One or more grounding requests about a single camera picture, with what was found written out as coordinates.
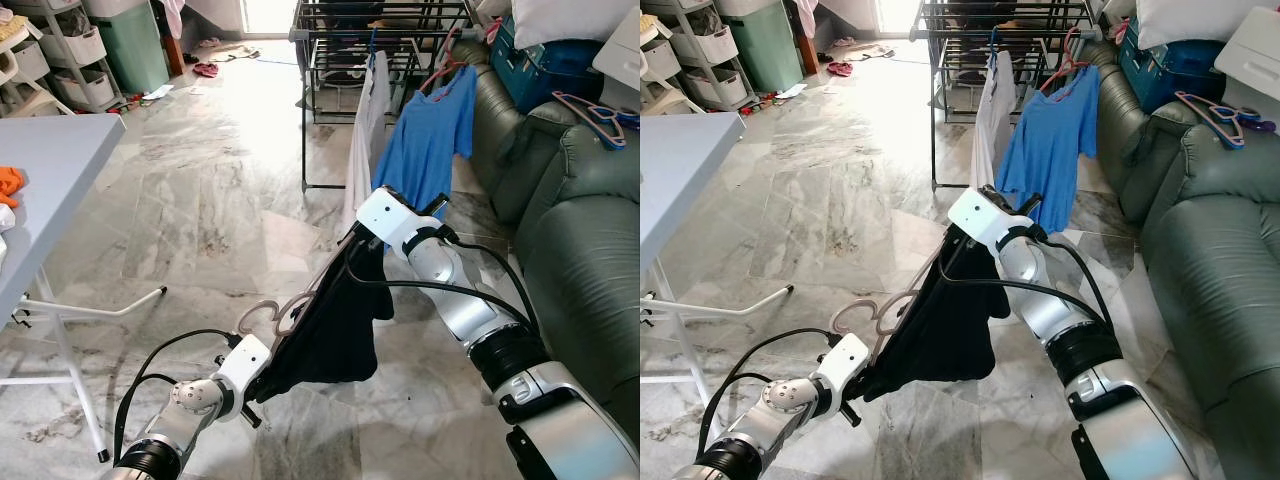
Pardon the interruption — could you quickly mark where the navy garment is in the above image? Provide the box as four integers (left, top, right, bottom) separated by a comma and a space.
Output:
860, 225, 1011, 401
255, 225, 396, 401

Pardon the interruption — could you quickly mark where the red brown hanger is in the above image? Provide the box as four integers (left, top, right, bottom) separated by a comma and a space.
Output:
1040, 30, 1091, 96
420, 30, 471, 96

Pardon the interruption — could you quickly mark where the dusty pink hanger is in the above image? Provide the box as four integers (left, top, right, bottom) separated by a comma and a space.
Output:
1175, 90, 1251, 149
552, 90, 626, 149

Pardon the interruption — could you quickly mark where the light blue folding table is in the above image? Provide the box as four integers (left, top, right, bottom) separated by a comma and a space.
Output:
0, 113, 168, 463
640, 112, 796, 401

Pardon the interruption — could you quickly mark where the blue shirt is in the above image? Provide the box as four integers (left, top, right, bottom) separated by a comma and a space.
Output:
995, 65, 1101, 233
372, 65, 479, 216

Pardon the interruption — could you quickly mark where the dark green sofa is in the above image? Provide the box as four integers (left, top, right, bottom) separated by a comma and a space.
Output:
455, 40, 641, 441
1085, 40, 1280, 480

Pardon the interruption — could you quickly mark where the green bin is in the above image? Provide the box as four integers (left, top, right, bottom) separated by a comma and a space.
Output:
722, 5, 806, 93
95, 5, 171, 96

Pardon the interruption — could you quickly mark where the black metal drying rack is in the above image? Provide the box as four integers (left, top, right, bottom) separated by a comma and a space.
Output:
290, 0, 481, 191
915, 0, 1101, 191

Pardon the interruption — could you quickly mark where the white storage trolley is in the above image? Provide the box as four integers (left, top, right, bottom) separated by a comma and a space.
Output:
645, 0, 756, 111
5, 0, 126, 111

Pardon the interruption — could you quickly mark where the white plastic box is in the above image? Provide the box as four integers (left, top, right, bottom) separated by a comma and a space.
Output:
1215, 5, 1280, 101
590, 5, 641, 86

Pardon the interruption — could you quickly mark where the blue bag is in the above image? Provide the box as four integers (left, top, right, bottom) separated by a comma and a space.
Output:
490, 15, 606, 111
1118, 15, 1226, 111

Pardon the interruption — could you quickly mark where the white pillow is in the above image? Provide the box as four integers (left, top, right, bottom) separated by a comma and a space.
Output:
1135, 0, 1280, 51
510, 0, 641, 51

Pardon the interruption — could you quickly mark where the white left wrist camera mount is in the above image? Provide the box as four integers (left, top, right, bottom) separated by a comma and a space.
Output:
815, 333, 871, 393
218, 333, 273, 393

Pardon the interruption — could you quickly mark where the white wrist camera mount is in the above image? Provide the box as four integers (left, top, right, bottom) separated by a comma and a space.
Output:
218, 333, 273, 393
947, 185, 1026, 251
355, 185, 433, 256
815, 333, 871, 393

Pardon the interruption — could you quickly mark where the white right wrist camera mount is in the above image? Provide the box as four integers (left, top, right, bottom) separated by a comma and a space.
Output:
947, 185, 1026, 251
355, 185, 433, 256

